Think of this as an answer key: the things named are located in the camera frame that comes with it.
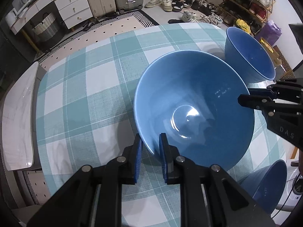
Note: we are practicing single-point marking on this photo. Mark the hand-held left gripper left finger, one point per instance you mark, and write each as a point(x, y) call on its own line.
point(138, 160)

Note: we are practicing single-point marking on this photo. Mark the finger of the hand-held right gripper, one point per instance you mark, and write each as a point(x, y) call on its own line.
point(258, 91)
point(251, 101)

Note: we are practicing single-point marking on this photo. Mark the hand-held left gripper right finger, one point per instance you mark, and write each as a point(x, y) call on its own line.
point(163, 158)

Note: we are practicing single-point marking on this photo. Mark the blue bowl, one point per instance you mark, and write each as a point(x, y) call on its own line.
point(267, 186)
point(194, 87)
point(246, 52)

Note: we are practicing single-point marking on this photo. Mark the purple plastic bag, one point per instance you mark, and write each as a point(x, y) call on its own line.
point(271, 33)

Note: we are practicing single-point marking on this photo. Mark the brown cardboard box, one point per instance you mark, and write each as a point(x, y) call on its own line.
point(274, 54)

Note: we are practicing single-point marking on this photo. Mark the brown patterned box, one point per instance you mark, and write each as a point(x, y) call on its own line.
point(287, 68)

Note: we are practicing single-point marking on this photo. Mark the wooden shoe rack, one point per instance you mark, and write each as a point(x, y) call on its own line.
point(271, 9)

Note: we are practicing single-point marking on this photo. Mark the red shoes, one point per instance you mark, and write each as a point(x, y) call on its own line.
point(256, 9)

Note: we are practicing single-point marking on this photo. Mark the yellow plastic bag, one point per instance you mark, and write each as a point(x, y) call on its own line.
point(242, 24)

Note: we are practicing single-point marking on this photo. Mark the white washing machine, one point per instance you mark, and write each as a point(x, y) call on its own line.
point(292, 186)

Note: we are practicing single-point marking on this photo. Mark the group of assorted shoes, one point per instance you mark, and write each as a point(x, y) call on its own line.
point(165, 3)

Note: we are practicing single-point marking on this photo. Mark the marble top coffee table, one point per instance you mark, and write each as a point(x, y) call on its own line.
point(19, 113)

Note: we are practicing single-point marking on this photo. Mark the woven laundry basket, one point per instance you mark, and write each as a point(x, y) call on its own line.
point(47, 28)

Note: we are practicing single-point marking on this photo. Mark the white dresser with drawers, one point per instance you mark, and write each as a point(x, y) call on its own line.
point(73, 7)

